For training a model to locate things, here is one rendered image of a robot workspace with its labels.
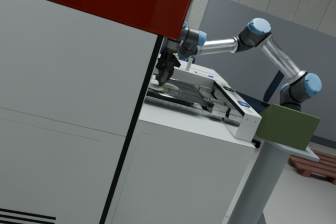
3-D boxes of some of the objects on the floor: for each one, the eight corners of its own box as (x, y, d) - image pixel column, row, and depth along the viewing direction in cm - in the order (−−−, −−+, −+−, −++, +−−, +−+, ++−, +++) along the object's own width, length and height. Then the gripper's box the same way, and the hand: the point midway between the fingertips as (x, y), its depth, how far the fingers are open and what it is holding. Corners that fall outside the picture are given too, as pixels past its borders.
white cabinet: (87, 259, 161) (131, 118, 138) (100, 160, 251) (128, 65, 227) (201, 274, 175) (258, 149, 152) (175, 176, 265) (208, 88, 242)
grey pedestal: (269, 235, 229) (319, 138, 205) (293, 289, 187) (359, 175, 163) (204, 219, 223) (248, 117, 199) (214, 270, 181) (271, 148, 158)
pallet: (292, 173, 351) (296, 166, 348) (270, 143, 423) (273, 137, 421) (377, 197, 365) (381, 190, 362) (341, 164, 437) (344, 158, 434)
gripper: (158, 45, 160) (146, 83, 167) (173, 51, 156) (160, 90, 162) (167, 46, 168) (155, 82, 174) (181, 52, 164) (168, 89, 170)
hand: (161, 84), depth 170 cm, fingers closed
